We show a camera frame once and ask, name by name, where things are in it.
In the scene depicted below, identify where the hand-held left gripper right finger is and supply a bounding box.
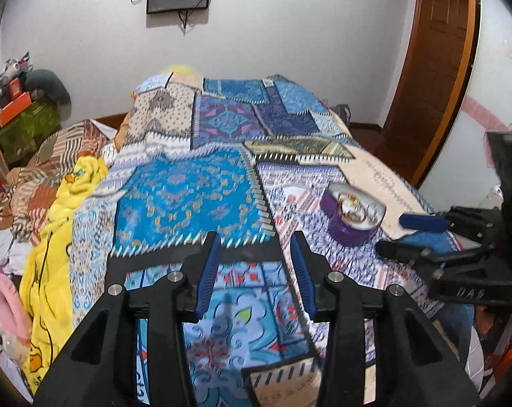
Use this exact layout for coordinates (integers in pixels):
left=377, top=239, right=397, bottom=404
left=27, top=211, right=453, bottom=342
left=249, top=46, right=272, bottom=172
left=290, top=231, right=481, bottom=407

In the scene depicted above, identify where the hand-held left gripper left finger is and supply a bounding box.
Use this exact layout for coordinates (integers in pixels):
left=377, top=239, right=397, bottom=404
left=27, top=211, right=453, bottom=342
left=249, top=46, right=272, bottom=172
left=33, top=231, right=223, bottom=407

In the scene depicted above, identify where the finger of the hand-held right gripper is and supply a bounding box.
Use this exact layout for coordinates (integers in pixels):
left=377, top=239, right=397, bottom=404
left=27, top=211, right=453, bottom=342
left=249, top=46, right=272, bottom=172
left=399, top=207, right=500, bottom=238
left=375, top=240, right=494, bottom=270

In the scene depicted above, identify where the purple heart-shaped tin box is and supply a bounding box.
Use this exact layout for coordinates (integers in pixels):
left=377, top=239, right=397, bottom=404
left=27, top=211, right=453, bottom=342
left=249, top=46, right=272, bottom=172
left=320, top=183, right=387, bottom=247

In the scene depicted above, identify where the blue patchwork blanket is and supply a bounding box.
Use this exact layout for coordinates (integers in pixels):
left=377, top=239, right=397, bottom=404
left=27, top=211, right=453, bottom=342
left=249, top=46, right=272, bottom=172
left=69, top=73, right=481, bottom=407

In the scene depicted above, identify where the white heart-print wardrobe door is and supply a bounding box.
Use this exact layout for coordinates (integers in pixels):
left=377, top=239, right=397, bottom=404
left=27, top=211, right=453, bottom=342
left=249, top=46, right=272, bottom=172
left=419, top=0, right=512, bottom=221

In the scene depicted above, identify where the grey backpack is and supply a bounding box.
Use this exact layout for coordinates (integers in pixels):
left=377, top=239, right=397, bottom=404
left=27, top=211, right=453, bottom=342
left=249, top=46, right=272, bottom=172
left=329, top=104, right=352, bottom=123

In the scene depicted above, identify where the brown wooden door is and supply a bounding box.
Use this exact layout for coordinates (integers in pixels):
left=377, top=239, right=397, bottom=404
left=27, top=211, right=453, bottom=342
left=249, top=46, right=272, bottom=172
left=381, top=0, right=480, bottom=185

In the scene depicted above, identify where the yellow cartoon blanket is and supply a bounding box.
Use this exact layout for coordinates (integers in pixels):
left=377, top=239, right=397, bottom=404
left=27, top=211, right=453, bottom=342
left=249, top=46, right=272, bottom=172
left=19, top=157, right=111, bottom=393

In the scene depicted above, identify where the brown striped blanket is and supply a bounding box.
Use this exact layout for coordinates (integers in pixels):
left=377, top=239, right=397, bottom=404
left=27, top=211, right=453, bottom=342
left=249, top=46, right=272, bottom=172
left=0, top=120, right=127, bottom=244

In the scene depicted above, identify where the yellow pillow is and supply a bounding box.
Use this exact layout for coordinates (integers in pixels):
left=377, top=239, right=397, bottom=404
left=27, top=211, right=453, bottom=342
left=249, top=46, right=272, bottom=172
left=162, top=64, right=202, bottom=79

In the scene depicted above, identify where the green patterned covered cabinet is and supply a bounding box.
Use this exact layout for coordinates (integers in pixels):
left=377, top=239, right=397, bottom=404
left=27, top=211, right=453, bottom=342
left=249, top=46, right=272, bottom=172
left=0, top=104, right=62, bottom=165

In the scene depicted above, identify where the orange box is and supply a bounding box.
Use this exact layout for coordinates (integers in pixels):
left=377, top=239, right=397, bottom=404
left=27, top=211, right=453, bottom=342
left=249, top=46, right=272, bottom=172
left=0, top=91, right=34, bottom=129

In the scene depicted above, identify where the pink plush ring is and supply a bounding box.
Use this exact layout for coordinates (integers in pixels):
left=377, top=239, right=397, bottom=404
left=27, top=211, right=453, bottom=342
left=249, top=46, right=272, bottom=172
left=0, top=269, right=33, bottom=346

